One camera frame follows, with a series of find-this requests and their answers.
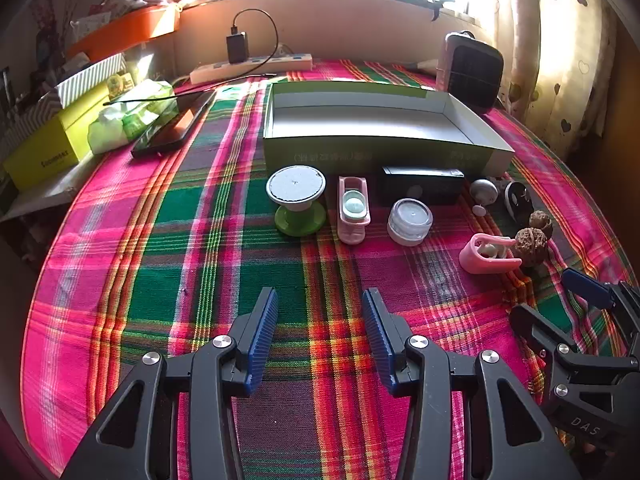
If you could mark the striped box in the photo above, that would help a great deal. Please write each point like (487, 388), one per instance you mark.
(90, 80)

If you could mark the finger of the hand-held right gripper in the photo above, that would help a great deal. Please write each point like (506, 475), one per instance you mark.
(587, 290)
(530, 320)

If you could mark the heart-print curtain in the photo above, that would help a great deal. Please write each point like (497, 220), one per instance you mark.
(565, 60)

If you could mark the brown walnut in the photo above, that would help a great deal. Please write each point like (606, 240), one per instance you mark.
(541, 222)
(531, 244)

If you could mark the dried flower branches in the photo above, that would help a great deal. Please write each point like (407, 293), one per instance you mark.
(47, 35)

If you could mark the green tissue pack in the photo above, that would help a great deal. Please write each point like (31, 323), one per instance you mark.
(135, 110)

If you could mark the small white plastic piece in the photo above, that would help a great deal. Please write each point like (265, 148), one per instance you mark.
(422, 66)

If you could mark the black charger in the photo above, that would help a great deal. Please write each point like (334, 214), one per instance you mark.
(237, 47)

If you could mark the yellow-green box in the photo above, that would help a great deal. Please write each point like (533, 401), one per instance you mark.
(45, 155)

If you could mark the black remote control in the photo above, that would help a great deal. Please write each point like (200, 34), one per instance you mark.
(170, 130)

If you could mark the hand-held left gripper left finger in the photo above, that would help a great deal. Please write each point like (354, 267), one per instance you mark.
(262, 340)

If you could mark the black oval device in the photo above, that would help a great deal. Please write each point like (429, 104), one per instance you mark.
(515, 200)

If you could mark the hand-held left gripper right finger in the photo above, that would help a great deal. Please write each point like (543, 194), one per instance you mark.
(377, 340)

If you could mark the pink plastic clip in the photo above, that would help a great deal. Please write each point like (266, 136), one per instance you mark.
(475, 260)

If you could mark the grey portable heater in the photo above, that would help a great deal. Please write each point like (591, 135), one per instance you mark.
(475, 72)

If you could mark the green and white suction stand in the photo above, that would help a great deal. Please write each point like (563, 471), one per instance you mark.
(295, 185)

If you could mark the pink clip with green roller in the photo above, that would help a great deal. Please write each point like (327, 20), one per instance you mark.
(353, 205)

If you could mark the white power plug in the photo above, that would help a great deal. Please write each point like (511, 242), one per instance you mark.
(286, 51)

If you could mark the white power strip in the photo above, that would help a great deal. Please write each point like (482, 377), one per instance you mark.
(260, 63)

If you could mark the green cardboard box tray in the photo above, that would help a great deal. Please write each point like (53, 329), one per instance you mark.
(370, 122)

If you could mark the plaid tablecloth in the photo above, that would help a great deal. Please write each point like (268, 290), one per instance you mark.
(200, 240)

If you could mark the orange tray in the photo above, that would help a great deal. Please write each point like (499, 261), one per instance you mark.
(130, 27)

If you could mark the black window latch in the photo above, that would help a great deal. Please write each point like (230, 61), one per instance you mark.
(436, 10)

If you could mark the black rectangular case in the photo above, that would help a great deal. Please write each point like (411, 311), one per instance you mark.
(420, 182)

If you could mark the white mushroom-shaped knob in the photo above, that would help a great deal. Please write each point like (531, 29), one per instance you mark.
(483, 191)

